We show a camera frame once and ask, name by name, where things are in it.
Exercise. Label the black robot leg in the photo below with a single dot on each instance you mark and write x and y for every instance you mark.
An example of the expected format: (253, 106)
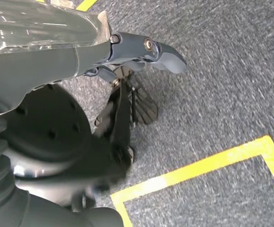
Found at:
(47, 125)

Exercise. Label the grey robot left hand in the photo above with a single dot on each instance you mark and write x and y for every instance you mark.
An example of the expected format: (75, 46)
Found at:
(32, 62)

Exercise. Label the yellow floor tape square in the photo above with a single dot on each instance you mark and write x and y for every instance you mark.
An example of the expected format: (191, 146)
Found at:
(198, 167)
(86, 4)

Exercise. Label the black robot foot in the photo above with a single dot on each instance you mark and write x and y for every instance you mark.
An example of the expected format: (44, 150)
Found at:
(144, 108)

